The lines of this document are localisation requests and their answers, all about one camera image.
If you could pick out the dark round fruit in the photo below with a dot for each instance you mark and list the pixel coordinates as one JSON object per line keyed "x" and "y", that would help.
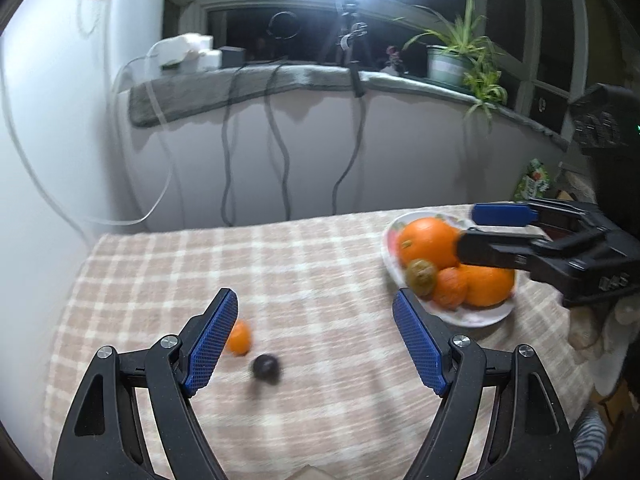
{"x": 265, "y": 367}

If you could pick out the white chargers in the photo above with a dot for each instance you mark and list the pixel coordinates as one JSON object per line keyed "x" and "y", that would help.
{"x": 187, "y": 45}

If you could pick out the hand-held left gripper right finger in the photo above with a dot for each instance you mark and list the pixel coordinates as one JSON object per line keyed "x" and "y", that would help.
{"x": 420, "y": 345}

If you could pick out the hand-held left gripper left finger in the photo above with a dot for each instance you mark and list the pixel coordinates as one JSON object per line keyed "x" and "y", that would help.
{"x": 210, "y": 345}

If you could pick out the black power adapter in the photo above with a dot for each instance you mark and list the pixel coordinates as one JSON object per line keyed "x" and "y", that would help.
{"x": 232, "y": 56}

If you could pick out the green brown fruit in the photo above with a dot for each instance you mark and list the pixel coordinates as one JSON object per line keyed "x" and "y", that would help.
{"x": 421, "y": 275}

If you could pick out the small mandarin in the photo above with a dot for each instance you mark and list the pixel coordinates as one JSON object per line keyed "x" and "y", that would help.
{"x": 240, "y": 337}

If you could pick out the potted spider plant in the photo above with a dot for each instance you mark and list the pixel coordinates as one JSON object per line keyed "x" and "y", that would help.
{"x": 445, "y": 67}

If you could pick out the striped cloth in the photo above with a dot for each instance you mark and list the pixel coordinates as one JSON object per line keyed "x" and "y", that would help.
{"x": 590, "y": 440}

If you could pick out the green snack packet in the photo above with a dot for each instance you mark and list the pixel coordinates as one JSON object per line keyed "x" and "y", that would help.
{"x": 532, "y": 180}

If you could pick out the medium mandarin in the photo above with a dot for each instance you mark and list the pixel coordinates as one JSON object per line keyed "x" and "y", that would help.
{"x": 450, "y": 287}

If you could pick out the window frame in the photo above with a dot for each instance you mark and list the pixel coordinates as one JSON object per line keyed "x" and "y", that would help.
{"x": 527, "y": 35}

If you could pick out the large smooth orange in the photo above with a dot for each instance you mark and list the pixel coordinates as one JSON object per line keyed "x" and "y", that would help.
{"x": 487, "y": 285}

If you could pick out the large spotted orange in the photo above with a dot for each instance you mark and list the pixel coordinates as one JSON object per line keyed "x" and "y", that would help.
{"x": 430, "y": 240}

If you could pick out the beige fuzzy cloth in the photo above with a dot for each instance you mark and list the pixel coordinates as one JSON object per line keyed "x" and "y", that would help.
{"x": 607, "y": 340}

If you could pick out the brown cardboard box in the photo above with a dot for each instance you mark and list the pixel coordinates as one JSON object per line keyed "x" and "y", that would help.
{"x": 615, "y": 405}

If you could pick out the beige checkered tablecloth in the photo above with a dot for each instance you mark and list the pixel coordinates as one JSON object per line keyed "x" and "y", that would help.
{"x": 310, "y": 270}

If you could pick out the floral white plate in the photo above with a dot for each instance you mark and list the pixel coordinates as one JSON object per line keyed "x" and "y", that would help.
{"x": 465, "y": 317}

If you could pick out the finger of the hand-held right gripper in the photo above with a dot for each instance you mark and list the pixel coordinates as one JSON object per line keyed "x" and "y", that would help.
{"x": 495, "y": 252}
{"x": 500, "y": 214}

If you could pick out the grey windowsill mat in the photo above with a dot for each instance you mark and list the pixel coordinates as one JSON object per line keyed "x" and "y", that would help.
{"x": 190, "y": 92}

